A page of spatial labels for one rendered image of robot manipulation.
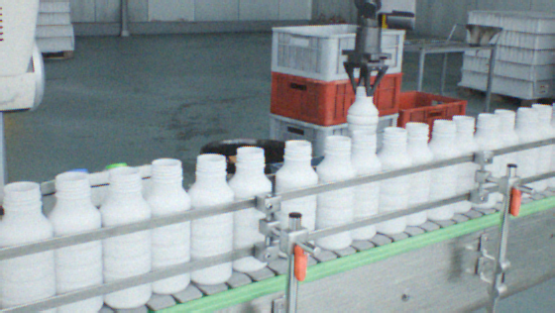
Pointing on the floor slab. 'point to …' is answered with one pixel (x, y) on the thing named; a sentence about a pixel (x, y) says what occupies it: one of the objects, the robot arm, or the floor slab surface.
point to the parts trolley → (445, 60)
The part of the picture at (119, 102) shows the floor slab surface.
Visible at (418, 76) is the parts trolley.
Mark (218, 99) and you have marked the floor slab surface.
